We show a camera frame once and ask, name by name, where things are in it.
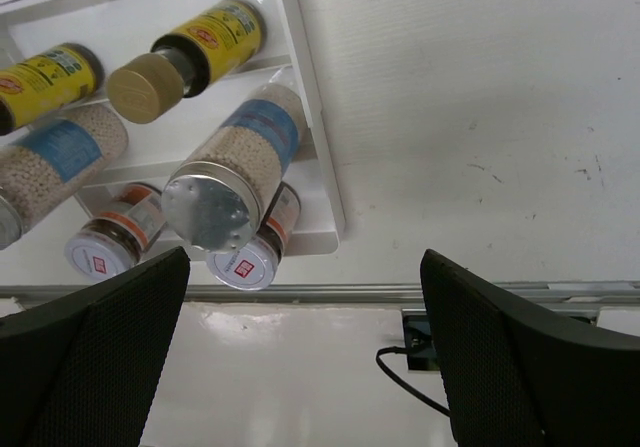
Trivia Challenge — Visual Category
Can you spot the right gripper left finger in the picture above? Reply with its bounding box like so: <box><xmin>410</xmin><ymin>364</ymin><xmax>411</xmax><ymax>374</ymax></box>
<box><xmin>1</xmin><ymin>247</ymin><xmax>190</xmax><ymax>446</ymax></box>

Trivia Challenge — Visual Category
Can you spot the yellow sauce bottle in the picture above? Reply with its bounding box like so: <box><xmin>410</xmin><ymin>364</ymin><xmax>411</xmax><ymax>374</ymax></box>
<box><xmin>1</xmin><ymin>43</ymin><xmax>105</xmax><ymax>136</ymax></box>
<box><xmin>106</xmin><ymin>0</ymin><xmax>267</xmax><ymax>124</ymax></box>

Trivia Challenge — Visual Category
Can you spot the short white-lid jar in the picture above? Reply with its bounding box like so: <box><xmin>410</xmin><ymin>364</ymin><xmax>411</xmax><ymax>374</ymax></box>
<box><xmin>64</xmin><ymin>183</ymin><xmax>166</xmax><ymax>281</ymax></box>
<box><xmin>206</xmin><ymin>182</ymin><xmax>301</xmax><ymax>291</ymax></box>

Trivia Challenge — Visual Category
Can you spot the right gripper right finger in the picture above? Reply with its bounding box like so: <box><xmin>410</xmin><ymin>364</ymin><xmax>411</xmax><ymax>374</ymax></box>
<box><xmin>420</xmin><ymin>249</ymin><xmax>639</xmax><ymax>446</ymax></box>

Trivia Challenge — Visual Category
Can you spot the white divided organizer tray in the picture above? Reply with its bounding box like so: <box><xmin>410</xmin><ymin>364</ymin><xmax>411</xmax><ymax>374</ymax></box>
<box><xmin>1</xmin><ymin>0</ymin><xmax>344</xmax><ymax>277</ymax></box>

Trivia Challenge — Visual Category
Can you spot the tall peppercorn jar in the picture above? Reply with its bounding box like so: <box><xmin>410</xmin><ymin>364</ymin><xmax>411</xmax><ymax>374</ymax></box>
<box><xmin>1</xmin><ymin>104</ymin><xmax>129</xmax><ymax>249</ymax></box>
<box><xmin>161</xmin><ymin>82</ymin><xmax>307</xmax><ymax>253</ymax></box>

